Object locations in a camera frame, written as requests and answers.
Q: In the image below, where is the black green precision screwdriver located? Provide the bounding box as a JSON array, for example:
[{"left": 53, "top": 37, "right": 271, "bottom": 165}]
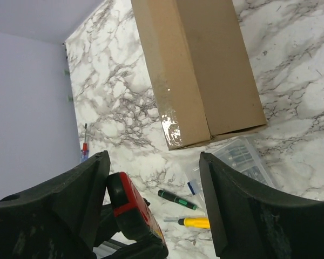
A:
[{"left": 158, "top": 189, "right": 198, "bottom": 210}]

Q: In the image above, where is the brown cardboard express box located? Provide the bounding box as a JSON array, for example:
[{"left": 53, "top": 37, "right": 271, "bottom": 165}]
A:
[{"left": 131, "top": 1, "right": 267, "bottom": 150}]

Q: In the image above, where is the yellow handled screwdriver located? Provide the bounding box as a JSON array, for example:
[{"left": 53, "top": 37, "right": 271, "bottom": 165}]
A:
[{"left": 164, "top": 217, "right": 210, "bottom": 229}]

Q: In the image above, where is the clear plastic screw organizer box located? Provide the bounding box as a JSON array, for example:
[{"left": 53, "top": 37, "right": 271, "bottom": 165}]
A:
[{"left": 185, "top": 136, "right": 276, "bottom": 196}]

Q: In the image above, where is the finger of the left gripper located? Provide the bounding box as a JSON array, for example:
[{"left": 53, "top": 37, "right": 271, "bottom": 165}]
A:
[{"left": 94, "top": 205, "right": 168, "bottom": 258}]

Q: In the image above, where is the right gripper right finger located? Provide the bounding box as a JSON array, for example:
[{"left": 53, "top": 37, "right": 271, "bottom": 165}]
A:
[{"left": 199, "top": 152, "right": 324, "bottom": 258}]

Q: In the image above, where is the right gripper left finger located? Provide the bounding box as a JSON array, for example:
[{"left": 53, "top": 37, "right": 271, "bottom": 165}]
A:
[{"left": 0, "top": 151, "right": 110, "bottom": 258}]

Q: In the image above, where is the red blue screwdriver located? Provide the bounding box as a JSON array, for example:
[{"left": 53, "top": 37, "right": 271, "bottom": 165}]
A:
[{"left": 80, "top": 123, "right": 89, "bottom": 162}]

